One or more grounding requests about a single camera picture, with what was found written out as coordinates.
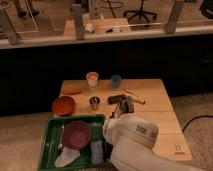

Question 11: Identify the black office chair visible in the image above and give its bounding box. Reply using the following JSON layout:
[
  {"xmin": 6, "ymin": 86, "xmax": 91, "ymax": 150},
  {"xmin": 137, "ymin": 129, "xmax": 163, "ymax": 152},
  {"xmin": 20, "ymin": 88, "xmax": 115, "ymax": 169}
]
[{"xmin": 123, "ymin": 0, "xmax": 157, "ymax": 23}]

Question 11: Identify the small metal cup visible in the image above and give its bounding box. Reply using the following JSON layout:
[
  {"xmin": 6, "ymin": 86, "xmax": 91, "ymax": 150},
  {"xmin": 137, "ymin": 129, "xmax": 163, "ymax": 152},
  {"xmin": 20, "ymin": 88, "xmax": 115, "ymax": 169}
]
[{"xmin": 89, "ymin": 96, "xmax": 100, "ymax": 110}]

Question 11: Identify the green plastic tray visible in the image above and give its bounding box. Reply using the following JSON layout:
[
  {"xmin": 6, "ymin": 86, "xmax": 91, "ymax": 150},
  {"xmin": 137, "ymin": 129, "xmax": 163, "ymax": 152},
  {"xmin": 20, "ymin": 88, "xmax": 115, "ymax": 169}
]
[{"xmin": 38, "ymin": 114, "xmax": 111, "ymax": 171}]

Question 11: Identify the black brush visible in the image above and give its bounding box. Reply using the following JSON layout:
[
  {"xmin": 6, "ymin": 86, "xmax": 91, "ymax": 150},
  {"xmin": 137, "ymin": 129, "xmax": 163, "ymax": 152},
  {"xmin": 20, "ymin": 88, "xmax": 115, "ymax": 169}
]
[{"xmin": 109, "ymin": 103, "xmax": 120, "ymax": 118}]

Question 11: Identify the background wooden table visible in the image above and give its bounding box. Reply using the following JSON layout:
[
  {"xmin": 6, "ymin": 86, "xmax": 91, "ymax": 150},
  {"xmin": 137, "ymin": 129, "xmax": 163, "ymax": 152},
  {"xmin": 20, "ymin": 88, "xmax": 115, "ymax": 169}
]
[{"xmin": 64, "ymin": 18, "xmax": 131, "ymax": 36}]

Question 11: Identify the white cup orange inside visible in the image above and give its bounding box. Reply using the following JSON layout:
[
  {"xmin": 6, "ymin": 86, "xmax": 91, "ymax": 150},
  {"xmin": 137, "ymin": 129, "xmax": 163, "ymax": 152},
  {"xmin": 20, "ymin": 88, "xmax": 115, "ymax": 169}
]
[{"xmin": 86, "ymin": 72, "xmax": 99, "ymax": 88}]

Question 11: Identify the blue cup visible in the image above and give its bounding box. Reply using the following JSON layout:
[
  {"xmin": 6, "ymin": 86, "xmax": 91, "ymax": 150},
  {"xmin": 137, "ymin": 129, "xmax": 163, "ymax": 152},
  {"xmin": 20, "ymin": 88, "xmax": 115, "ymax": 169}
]
[{"xmin": 110, "ymin": 74, "xmax": 122, "ymax": 88}]

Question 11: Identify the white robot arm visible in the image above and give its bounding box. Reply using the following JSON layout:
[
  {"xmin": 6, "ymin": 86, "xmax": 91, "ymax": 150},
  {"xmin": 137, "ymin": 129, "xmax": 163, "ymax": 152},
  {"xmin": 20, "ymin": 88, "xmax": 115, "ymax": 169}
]
[{"xmin": 103, "ymin": 99, "xmax": 203, "ymax": 171}]

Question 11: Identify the red-orange bowl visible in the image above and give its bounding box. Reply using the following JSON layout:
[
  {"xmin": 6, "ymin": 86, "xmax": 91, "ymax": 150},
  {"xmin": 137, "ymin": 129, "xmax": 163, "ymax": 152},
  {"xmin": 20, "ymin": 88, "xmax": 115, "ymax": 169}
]
[{"xmin": 52, "ymin": 96, "xmax": 76, "ymax": 116}]

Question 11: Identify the black rectangular eraser block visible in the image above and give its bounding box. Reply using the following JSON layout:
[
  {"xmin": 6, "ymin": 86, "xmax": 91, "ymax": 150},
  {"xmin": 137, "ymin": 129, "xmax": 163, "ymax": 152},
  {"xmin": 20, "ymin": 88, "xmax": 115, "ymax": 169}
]
[{"xmin": 108, "ymin": 94, "xmax": 126, "ymax": 104}]

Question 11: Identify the blue-grey sponge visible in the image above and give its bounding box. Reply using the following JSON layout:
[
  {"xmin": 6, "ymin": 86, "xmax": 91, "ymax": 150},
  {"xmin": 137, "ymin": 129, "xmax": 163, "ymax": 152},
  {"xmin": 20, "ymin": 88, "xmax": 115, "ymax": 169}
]
[{"xmin": 91, "ymin": 140, "xmax": 104, "ymax": 164}]

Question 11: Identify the white cloth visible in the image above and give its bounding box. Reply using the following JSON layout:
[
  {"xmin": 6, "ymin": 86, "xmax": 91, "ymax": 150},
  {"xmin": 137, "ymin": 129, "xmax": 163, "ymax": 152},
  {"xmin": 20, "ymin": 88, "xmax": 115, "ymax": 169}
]
[{"xmin": 55, "ymin": 147, "xmax": 80, "ymax": 167}]

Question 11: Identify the yellow banana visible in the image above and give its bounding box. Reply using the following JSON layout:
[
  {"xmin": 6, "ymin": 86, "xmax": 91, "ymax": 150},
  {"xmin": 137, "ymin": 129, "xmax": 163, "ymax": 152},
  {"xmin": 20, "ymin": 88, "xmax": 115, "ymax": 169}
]
[{"xmin": 124, "ymin": 90, "xmax": 146, "ymax": 105}]

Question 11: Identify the maroon bowl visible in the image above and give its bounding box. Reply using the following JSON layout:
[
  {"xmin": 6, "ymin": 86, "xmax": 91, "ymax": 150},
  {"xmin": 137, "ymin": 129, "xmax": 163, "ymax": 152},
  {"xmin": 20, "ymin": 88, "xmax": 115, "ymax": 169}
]
[{"xmin": 62, "ymin": 120, "xmax": 91, "ymax": 150}]

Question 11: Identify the orange carrot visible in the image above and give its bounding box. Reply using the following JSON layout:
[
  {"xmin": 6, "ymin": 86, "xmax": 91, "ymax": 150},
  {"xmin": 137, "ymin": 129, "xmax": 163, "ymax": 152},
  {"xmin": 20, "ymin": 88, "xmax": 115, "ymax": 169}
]
[{"xmin": 62, "ymin": 89, "xmax": 81, "ymax": 95}]

